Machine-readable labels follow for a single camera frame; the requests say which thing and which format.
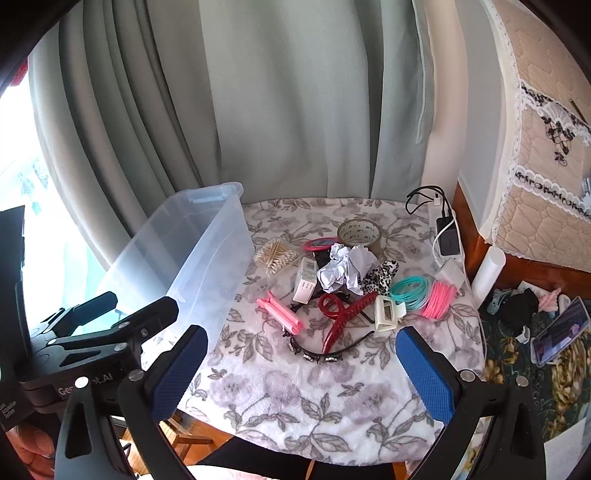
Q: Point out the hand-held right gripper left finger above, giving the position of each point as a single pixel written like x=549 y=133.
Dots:
x=175 y=374

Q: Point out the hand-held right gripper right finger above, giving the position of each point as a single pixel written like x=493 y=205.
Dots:
x=425 y=374

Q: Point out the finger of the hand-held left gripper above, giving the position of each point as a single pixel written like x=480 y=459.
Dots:
x=92 y=307
x=152 y=314

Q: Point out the clear plastic storage container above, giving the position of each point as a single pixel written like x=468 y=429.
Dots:
x=184 y=258

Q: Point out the white hair claw clip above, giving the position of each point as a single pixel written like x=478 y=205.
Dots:
x=385 y=318

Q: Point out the pink hair roller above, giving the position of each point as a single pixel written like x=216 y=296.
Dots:
x=286 y=318

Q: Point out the brown packing tape roll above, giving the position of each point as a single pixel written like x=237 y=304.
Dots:
x=344 y=230

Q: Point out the person's left hand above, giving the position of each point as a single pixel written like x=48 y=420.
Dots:
x=30 y=445

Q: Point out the wooden stool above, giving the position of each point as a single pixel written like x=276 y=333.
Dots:
x=184 y=436

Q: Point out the dark floral bedsheet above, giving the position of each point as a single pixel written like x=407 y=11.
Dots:
x=508 y=369

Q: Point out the window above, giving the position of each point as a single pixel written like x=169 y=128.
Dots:
x=46 y=230

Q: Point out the red hair claw clip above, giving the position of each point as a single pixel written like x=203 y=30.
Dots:
x=341 y=323

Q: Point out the white flat adapter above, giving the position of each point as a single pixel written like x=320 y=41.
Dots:
x=451 y=277

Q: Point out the leopard print scrunchie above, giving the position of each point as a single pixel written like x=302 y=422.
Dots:
x=381 y=277

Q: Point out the black jewelled headband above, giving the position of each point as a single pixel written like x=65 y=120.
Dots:
x=314 y=355

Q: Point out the black cloth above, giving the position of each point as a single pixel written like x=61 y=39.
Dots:
x=519 y=309

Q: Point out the white cylinder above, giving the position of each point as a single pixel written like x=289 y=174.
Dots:
x=488 y=272

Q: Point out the white power strip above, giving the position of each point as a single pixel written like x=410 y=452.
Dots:
x=464 y=258

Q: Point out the pack of cotton swabs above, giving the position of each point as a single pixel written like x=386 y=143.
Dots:
x=277 y=258

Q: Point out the black charger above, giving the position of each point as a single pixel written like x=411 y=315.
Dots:
x=449 y=237

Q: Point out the smartphone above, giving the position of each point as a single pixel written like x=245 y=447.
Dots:
x=561 y=330

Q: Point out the pink cloth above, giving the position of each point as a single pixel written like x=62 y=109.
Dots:
x=550 y=300

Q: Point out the small white cardboard box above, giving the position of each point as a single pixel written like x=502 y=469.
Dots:
x=305 y=281

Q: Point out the black toy car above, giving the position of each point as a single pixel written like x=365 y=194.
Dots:
x=321 y=256

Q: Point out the white paper sheet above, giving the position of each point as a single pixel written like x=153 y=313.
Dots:
x=570 y=452

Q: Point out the pink oval pocket mirror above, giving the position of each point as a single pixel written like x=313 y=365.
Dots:
x=318 y=243

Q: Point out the beige quilted mattress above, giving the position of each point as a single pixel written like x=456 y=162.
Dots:
x=521 y=230

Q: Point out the grey curtain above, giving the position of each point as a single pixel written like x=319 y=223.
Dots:
x=115 y=115

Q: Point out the pale green curtain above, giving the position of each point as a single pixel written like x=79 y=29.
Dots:
x=300 y=92

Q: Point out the white embroidered lace cloth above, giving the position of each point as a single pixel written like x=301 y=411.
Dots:
x=554 y=138

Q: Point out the wooden bed frame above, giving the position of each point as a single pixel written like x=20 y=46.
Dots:
x=531 y=272

